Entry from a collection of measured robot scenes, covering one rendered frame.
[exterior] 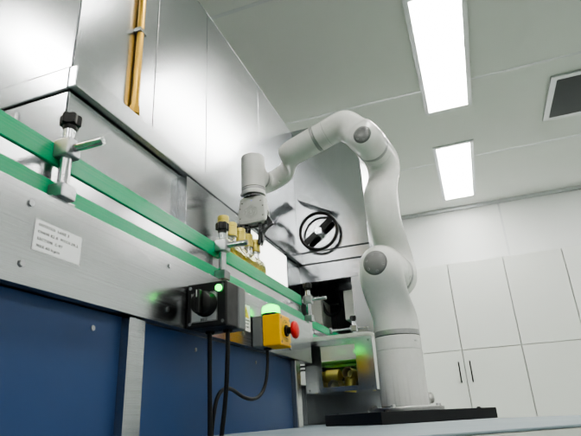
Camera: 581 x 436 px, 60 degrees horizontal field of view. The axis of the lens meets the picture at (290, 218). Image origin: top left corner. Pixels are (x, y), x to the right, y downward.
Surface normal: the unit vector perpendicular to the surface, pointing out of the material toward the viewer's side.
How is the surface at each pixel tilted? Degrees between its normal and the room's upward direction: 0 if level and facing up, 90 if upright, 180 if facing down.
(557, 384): 90
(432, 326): 90
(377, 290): 127
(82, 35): 90
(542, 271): 90
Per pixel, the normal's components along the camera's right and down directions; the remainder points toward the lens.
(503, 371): -0.34, -0.33
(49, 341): 0.94, -0.18
